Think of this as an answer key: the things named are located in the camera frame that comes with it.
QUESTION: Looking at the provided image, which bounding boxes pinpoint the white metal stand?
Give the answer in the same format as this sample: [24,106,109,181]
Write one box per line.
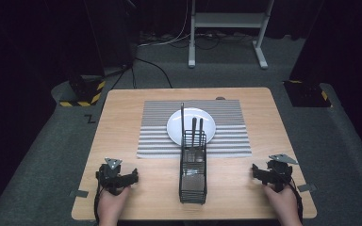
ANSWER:
[187,0,275,71]

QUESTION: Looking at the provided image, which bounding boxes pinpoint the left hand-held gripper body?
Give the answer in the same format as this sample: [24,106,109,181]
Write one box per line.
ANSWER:
[95,157,130,196]

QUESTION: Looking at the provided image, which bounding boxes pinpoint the black floor cable bundle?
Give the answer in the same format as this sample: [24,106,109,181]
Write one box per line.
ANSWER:
[193,30,256,51]

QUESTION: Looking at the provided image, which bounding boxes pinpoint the black stand base yellow corners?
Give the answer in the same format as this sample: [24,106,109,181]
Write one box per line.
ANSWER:
[283,79,333,108]

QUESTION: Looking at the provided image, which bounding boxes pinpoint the white round plate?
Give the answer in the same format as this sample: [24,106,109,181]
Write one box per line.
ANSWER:
[166,106,217,147]

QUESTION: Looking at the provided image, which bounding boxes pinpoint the steel table knife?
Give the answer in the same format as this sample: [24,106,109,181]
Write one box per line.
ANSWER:
[180,102,186,149]

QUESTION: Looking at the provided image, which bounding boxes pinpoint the white floor cable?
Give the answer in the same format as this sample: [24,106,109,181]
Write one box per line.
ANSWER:
[137,0,192,49]

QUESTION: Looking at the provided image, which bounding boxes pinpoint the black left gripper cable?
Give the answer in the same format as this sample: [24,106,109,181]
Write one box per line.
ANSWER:
[93,184,104,226]

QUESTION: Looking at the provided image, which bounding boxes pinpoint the grey tape piece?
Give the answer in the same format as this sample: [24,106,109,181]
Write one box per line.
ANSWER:
[69,189,90,199]
[296,183,318,193]

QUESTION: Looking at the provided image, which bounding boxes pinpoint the black wire cutlery caddy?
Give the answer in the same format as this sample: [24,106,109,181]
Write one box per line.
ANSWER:
[178,129,208,205]

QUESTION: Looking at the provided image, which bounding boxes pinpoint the grey striped placemat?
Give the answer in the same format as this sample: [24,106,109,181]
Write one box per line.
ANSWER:
[136,99,253,159]

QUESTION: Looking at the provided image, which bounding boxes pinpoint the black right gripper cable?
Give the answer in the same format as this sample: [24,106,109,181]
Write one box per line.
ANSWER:
[289,177,304,224]

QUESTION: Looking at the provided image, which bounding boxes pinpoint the steel fork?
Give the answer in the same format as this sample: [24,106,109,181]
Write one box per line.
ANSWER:
[189,117,198,162]

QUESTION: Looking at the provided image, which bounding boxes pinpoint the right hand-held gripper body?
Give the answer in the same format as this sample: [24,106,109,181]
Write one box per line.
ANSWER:
[263,153,299,193]

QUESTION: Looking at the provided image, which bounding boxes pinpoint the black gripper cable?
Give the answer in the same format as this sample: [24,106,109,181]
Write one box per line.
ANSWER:
[289,177,304,224]
[93,184,104,226]

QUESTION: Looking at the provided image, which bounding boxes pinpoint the person's right hand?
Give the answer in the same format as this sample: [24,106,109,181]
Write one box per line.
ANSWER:
[262,183,298,218]

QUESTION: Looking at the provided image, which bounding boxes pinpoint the black yellow striped stand base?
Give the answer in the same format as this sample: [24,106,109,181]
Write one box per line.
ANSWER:
[58,75,107,107]

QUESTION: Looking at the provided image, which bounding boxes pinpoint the person's left hand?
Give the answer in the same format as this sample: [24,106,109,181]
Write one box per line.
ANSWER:
[98,185,132,220]

